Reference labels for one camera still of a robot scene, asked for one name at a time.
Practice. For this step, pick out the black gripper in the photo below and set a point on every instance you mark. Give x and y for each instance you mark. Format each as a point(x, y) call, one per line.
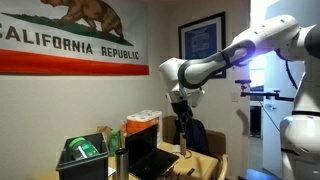
point(181, 113)

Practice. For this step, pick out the black tray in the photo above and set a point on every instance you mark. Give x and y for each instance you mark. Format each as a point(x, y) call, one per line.
point(146, 160)

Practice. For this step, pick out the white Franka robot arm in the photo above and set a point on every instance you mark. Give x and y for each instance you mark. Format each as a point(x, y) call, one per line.
point(300, 133)

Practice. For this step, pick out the beige upright tube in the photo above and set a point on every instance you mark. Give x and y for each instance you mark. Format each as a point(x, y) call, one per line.
point(182, 145)

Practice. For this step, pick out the black backpack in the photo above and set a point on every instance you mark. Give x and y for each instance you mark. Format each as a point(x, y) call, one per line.
point(199, 138)

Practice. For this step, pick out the small black table item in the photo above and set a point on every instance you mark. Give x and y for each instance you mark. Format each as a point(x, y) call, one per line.
point(190, 171)

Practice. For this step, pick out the orange toilet paper pack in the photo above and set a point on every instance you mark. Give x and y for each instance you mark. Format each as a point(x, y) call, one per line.
point(140, 121)

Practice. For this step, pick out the green plastic bottle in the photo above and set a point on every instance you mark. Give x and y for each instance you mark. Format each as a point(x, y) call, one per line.
point(114, 141)

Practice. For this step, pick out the stainless steel tumbler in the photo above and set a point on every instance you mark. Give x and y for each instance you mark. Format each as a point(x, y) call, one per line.
point(122, 165)

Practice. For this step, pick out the brown paper bag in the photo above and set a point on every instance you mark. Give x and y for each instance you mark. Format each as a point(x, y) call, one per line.
point(105, 130)

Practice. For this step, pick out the white paper sheet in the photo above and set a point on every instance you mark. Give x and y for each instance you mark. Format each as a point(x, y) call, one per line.
point(111, 171)

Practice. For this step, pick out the blue seat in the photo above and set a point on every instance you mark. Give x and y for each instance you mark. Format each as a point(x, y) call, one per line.
point(261, 175)

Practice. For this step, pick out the white door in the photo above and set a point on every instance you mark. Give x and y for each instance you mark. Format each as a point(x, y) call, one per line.
point(272, 143)

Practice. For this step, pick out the framed blue print picture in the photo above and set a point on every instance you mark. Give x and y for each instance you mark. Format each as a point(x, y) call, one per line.
point(202, 40)

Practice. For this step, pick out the green-lid clear jar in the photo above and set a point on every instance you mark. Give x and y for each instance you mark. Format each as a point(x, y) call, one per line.
point(83, 149)

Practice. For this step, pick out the black plastic bin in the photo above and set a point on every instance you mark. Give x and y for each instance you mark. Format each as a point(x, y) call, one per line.
point(83, 168)

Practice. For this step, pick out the California Republic flag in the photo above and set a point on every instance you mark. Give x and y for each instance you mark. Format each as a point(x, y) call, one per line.
point(66, 33)

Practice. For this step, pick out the white light switch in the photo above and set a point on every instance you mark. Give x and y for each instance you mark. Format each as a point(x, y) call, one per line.
point(235, 96)

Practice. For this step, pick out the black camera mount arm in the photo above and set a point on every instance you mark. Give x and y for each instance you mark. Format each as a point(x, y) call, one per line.
point(260, 94)

